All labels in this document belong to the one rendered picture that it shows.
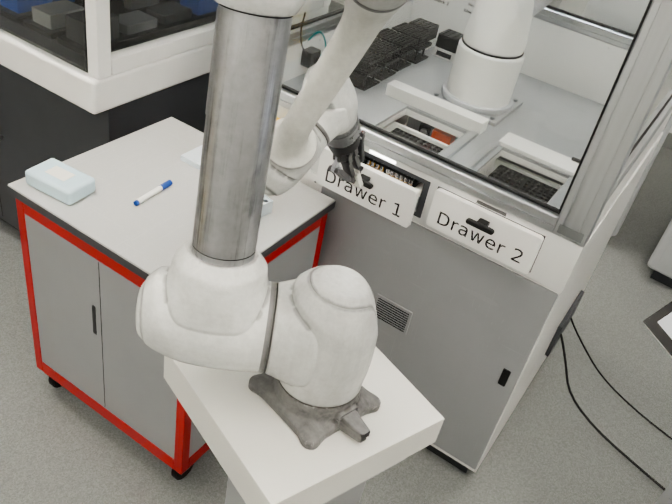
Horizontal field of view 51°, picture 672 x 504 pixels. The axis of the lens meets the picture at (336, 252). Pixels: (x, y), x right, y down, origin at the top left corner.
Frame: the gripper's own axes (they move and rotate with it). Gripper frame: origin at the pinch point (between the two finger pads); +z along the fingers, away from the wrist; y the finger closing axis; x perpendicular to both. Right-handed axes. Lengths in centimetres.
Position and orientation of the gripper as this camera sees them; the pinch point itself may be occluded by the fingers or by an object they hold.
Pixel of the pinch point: (355, 177)
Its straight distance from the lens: 175.8
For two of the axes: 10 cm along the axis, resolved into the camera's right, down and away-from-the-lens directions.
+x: -8.2, -4.5, 3.6
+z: 1.8, 4.0, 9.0
